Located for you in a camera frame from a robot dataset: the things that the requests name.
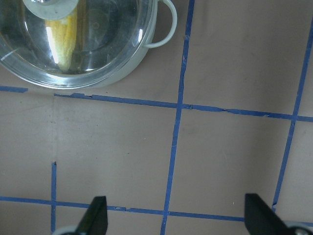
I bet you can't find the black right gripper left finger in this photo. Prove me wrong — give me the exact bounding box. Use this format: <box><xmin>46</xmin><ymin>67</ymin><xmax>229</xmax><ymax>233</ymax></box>
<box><xmin>75</xmin><ymin>196</ymin><xmax>108</xmax><ymax>235</ymax></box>

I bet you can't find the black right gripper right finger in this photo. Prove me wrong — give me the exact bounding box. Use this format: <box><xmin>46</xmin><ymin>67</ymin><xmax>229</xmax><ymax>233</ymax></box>
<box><xmin>244</xmin><ymin>193</ymin><xmax>295</xmax><ymax>235</ymax></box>

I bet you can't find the glass pot lid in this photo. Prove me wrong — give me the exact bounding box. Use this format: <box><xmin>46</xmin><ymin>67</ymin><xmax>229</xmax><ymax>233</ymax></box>
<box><xmin>0</xmin><ymin>0</ymin><xmax>158</xmax><ymax>87</ymax></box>

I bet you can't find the yellow corn cob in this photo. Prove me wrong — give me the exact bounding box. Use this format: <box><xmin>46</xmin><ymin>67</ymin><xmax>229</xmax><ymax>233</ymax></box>
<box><xmin>45</xmin><ymin>8</ymin><xmax>77</xmax><ymax>71</ymax></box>

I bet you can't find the steel pot with handles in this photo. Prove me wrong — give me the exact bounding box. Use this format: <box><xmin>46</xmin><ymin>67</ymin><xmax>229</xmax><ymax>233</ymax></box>
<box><xmin>0</xmin><ymin>0</ymin><xmax>178</xmax><ymax>90</ymax></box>

